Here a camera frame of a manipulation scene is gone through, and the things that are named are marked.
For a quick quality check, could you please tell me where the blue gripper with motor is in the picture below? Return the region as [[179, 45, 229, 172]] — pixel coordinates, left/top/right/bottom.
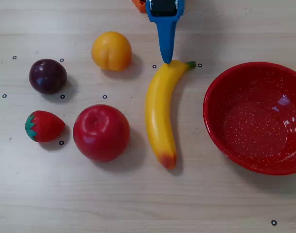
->
[[145, 0, 185, 64]]

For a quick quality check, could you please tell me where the yellow-orange toy peach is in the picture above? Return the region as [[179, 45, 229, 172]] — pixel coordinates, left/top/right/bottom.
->
[[91, 31, 133, 72]]

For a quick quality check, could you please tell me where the red speckled enamel bowl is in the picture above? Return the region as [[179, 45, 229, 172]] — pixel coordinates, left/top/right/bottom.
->
[[203, 62, 296, 176]]

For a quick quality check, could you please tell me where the yellow toy banana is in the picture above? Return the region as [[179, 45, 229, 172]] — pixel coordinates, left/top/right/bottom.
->
[[144, 60, 197, 170]]

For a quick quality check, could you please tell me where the red toy apple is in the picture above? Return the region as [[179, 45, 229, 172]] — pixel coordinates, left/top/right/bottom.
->
[[72, 104, 131, 163]]

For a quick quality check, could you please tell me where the dark purple toy plum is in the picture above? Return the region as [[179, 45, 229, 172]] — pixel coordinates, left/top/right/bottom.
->
[[28, 58, 68, 95]]

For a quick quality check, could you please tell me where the red toy strawberry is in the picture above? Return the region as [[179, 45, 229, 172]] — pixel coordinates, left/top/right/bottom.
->
[[24, 110, 66, 143]]

